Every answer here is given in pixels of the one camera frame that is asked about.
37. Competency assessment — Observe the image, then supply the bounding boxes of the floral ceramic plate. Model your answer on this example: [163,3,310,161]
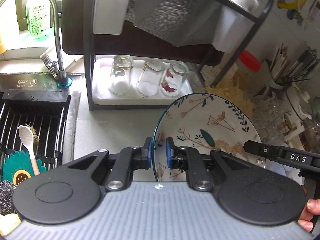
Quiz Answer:
[152,93,266,182]

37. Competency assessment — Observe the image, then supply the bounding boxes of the chrome kitchen faucet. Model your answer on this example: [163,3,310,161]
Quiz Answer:
[1,0,73,89]

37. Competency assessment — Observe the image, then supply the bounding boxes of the right hand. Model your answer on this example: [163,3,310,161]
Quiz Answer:
[298,198,320,232]

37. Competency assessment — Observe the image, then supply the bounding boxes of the white electric cooking pot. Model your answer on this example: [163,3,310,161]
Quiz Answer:
[284,84,312,150]

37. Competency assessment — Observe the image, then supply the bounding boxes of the white cup tray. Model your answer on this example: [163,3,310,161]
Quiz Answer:
[92,55,194,106]

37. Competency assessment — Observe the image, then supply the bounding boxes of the clear glass cup left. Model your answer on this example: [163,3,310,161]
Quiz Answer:
[108,55,133,95]

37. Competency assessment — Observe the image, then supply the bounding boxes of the clear glass cup middle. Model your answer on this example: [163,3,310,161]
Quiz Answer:
[137,59,165,97]

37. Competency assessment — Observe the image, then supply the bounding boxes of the clear glass cup red print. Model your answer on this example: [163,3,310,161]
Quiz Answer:
[159,61,189,97]

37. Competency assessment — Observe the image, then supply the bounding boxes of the chopstick holder with chopsticks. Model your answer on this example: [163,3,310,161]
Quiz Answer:
[261,46,319,95]

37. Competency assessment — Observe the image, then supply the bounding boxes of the black sink drain rack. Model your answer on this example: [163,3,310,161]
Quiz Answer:
[1,89,71,179]

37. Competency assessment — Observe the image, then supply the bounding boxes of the white dish brush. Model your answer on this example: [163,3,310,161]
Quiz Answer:
[18,124,40,176]

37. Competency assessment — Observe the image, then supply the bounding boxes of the red lid plastic jar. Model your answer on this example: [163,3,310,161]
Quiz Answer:
[225,50,261,90]

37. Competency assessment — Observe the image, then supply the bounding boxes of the green flower sponge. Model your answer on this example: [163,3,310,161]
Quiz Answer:
[2,150,35,185]

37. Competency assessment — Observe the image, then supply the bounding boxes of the steel wool scrubber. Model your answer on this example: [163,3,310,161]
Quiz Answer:
[0,180,16,215]

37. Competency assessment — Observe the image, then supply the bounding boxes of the black metal dish rack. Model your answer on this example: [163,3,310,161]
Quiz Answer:
[62,0,274,111]

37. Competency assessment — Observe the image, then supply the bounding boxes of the yellow detergent bottle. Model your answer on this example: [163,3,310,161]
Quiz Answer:
[0,35,7,54]

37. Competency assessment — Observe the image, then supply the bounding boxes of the green soap bottle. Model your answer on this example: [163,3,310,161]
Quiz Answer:
[26,0,50,42]

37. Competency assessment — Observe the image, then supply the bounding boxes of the glass cups on wire stand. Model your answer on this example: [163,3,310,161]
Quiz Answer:
[252,93,291,146]

